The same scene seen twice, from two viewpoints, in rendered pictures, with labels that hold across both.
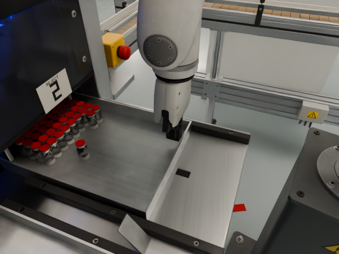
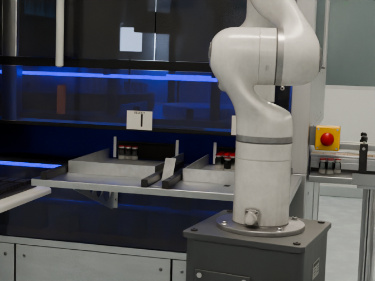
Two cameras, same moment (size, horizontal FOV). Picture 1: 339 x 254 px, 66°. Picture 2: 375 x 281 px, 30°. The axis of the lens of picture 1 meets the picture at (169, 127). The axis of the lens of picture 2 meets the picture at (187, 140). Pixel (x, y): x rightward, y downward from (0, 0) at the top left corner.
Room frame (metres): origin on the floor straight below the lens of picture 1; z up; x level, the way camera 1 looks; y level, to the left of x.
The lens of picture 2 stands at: (-0.02, -1.86, 1.20)
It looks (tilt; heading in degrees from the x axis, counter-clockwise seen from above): 6 degrees down; 82
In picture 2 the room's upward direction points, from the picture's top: 2 degrees clockwise
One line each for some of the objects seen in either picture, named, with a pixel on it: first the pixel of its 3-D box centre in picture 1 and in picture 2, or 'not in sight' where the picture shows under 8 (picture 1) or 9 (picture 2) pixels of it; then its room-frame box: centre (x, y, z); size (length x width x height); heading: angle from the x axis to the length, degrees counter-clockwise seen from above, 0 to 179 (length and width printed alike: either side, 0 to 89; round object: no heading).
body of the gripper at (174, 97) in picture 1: (174, 91); not in sight; (0.43, -0.01, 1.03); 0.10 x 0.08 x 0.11; 159
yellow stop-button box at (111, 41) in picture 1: (109, 49); (327, 137); (0.70, 0.17, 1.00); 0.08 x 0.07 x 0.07; 69
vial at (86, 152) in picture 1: (82, 150); (227, 165); (0.39, 0.19, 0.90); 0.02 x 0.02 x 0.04
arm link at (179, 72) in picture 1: (175, 62); not in sight; (0.43, -0.01, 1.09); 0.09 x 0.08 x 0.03; 159
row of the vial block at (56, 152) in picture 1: (70, 131); (243, 163); (0.45, 0.23, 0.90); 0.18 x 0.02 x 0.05; 159
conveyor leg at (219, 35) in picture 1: (212, 90); not in sight; (1.29, -0.25, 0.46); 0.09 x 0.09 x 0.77; 69
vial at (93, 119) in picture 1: (92, 119); not in sight; (0.50, 0.19, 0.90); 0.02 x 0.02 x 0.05
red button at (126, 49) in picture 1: (123, 52); (327, 139); (0.68, 0.13, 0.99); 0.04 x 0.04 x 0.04; 69
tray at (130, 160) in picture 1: (103, 143); (238, 169); (0.42, 0.15, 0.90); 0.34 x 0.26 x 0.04; 69
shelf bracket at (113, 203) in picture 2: not in sight; (95, 197); (0.00, 0.23, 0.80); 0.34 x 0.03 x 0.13; 69
